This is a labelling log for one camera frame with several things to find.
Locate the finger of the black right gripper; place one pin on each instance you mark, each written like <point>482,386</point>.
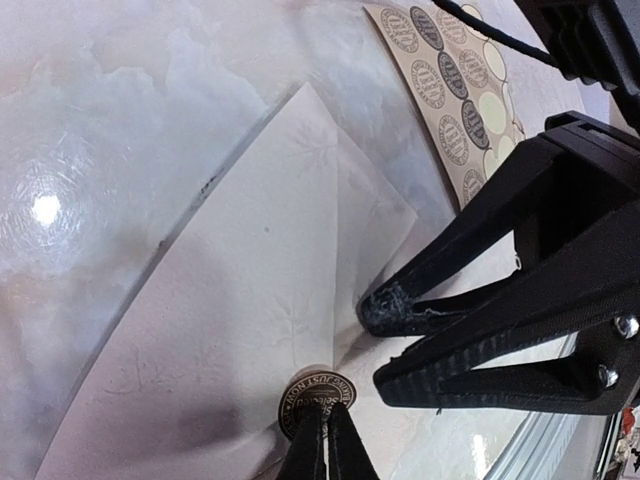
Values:
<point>563,338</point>

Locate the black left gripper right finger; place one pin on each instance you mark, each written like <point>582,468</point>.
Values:
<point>348,458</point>

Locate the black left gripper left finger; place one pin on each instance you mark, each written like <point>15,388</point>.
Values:
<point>306,458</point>

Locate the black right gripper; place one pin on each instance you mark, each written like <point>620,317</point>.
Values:
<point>579,187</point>

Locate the round brown seal sticker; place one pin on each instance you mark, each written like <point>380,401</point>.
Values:
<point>321,388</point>

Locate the translucent pink envelope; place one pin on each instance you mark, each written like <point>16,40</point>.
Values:
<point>260,286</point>

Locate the round sticker seal sheet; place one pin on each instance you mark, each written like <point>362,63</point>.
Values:
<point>459,81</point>

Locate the front aluminium frame rail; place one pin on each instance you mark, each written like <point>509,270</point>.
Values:
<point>558,446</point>

